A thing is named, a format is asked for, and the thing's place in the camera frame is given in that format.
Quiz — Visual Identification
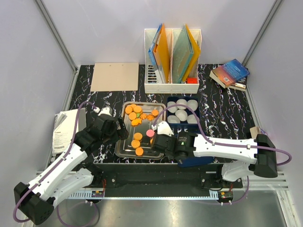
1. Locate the yellow folder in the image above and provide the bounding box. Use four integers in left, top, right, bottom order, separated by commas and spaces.
182, 24, 201, 82

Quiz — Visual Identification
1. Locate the tan clipboard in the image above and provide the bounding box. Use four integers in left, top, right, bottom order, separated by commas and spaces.
90, 62, 139, 92

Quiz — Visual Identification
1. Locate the black sandwich cookie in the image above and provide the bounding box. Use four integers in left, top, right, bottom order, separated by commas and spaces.
141, 136, 151, 146

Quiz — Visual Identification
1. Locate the white file organizer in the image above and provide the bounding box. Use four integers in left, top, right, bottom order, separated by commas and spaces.
144, 29, 199, 94

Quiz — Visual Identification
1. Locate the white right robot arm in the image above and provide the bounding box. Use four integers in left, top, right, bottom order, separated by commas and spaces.
151, 131, 278, 188

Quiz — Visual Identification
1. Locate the blue folder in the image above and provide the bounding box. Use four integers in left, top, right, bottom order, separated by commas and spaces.
148, 23, 163, 84

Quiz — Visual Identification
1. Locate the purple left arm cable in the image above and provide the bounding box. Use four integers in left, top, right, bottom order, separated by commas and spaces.
13, 101, 101, 227

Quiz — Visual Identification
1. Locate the blue cookie tin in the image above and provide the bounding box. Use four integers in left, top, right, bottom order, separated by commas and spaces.
167, 96, 200, 131

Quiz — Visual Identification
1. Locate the red small box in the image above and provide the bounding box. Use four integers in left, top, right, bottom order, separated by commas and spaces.
187, 78, 198, 84

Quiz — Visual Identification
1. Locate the white paper manual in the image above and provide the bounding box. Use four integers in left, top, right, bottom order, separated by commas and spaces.
52, 109, 78, 155

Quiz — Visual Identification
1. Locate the white paper cup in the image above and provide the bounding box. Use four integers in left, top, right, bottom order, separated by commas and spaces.
167, 101, 178, 114
187, 99, 198, 111
176, 99, 187, 110
175, 109, 188, 122
167, 115, 180, 124
187, 114, 199, 124

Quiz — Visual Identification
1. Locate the orange star cookie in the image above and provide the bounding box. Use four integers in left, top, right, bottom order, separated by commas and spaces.
131, 118, 142, 127

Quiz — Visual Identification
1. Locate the orange folder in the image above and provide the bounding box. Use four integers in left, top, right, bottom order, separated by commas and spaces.
152, 23, 170, 83

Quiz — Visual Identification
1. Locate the orange round cookie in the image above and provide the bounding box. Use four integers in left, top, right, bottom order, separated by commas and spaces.
134, 132, 143, 141
128, 112, 137, 121
125, 105, 133, 114
134, 105, 143, 114
131, 140, 141, 149
135, 147, 144, 156

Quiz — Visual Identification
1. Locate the blue paperback book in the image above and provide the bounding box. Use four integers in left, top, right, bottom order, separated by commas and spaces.
211, 59, 250, 87

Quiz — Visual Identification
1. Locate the steel baking tray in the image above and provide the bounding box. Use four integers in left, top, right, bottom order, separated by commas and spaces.
115, 101, 166, 160

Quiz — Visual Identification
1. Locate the purple box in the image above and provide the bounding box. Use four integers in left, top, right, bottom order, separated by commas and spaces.
250, 126, 267, 139

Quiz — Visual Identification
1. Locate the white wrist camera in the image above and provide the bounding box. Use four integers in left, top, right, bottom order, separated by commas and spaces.
156, 121, 174, 136
98, 106, 113, 116

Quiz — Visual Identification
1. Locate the blue tin lid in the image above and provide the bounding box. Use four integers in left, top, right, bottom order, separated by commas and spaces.
172, 128, 215, 168

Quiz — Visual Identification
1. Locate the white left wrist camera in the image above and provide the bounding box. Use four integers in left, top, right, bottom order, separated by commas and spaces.
98, 106, 113, 116

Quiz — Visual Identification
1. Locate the teal folder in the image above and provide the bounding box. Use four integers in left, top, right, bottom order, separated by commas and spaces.
172, 24, 191, 84

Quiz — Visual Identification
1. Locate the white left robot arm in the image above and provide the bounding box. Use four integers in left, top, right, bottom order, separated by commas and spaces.
13, 113, 129, 225

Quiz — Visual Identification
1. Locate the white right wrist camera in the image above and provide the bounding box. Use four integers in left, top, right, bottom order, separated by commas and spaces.
156, 121, 174, 136

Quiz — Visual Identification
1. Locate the lower paperback book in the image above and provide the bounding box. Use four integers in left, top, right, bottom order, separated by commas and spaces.
209, 70, 248, 92

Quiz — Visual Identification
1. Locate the pink round cookie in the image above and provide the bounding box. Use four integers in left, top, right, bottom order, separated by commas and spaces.
146, 129, 155, 138

